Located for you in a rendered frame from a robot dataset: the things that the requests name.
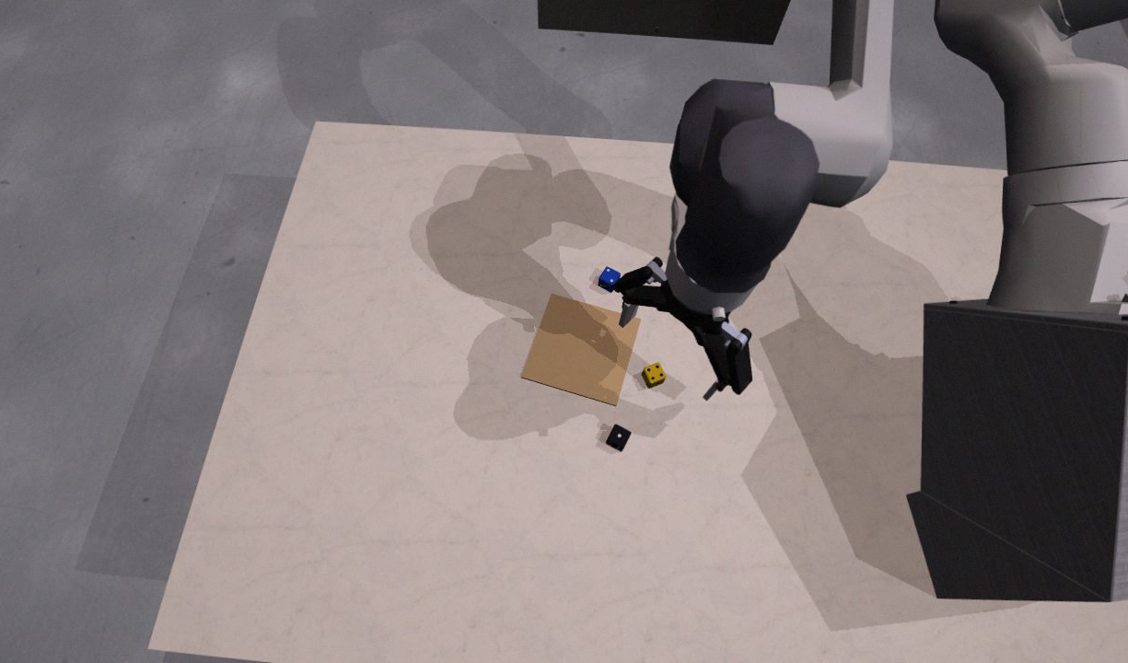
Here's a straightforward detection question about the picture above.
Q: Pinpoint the tan square mat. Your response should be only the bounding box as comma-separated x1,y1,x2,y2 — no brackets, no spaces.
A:
521,294,641,406

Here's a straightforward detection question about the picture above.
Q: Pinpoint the black die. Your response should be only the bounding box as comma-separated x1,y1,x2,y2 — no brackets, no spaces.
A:
606,425,631,451

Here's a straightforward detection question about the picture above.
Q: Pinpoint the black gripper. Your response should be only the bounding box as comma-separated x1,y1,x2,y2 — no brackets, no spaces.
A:
613,257,752,401

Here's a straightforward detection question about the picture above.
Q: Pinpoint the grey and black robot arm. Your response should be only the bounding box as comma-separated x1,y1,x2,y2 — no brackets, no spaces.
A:
666,0,1128,321

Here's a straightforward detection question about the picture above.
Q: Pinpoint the blue die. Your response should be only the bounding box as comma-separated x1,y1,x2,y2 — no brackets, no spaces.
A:
599,266,622,293

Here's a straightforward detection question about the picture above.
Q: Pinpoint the yellow die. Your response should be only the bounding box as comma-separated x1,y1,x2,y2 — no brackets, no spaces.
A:
641,362,667,389

